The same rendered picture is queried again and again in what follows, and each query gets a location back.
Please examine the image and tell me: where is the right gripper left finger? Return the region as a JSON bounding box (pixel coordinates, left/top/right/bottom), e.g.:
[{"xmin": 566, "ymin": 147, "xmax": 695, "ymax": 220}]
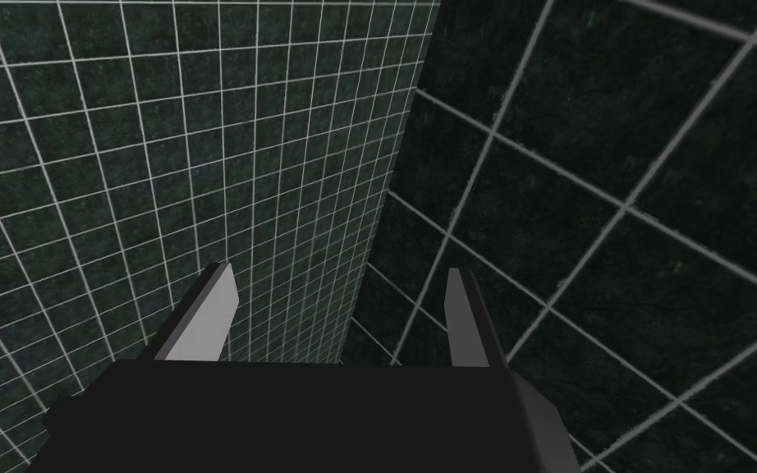
[{"xmin": 140, "ymin": 260, "xmax": 241, "ymax": 362}]

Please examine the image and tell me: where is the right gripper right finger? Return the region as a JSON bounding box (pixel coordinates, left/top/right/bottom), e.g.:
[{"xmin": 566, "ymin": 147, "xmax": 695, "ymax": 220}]
[{"xmin": 443, "ymin": 266, "xmax": 510, "ymax": 369}]

